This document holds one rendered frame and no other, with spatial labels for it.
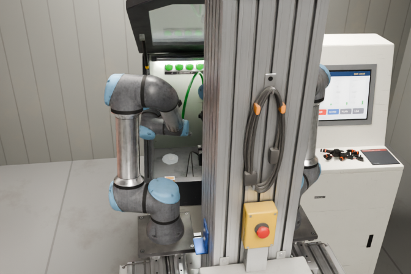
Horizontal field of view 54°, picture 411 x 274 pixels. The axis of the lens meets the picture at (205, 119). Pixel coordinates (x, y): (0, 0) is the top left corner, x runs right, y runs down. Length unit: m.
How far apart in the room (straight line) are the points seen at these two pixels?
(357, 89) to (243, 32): 1.58
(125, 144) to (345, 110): 1.39
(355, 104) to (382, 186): 0.48
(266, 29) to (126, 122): 0.70
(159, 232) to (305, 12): 1.02
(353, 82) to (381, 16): 1.86
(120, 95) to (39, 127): 2.66
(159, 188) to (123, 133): 0.25
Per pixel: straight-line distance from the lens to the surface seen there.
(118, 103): 1.44
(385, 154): 2.53
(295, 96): 1.05
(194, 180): 2.14
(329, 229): 2.55
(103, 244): 3.21
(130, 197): 1.58
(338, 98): 2.42
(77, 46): 3.69
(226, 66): 0.97
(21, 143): 4.17
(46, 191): 3.84
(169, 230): 1.63
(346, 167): 2.33
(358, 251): 2.76
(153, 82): 1.42
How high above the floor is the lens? 2.20
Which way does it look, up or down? 27 degrees down
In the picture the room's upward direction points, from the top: 1 degrees clockwise
